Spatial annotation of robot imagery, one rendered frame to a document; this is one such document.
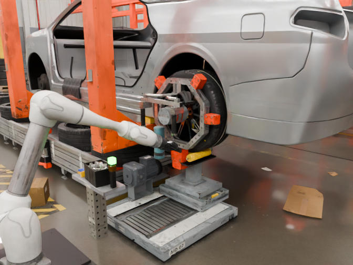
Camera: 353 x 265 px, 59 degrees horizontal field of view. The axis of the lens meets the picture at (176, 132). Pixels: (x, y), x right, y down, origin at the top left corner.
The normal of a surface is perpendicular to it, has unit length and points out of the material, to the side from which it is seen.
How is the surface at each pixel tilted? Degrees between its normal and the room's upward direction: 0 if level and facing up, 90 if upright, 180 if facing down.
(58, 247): 2
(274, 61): 90
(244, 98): 90
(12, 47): 90
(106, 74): 90
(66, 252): 2
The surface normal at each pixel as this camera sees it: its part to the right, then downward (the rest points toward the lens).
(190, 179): -0.70, 0.18
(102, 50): 0.71, 0.18
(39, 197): 0.20, 0.25
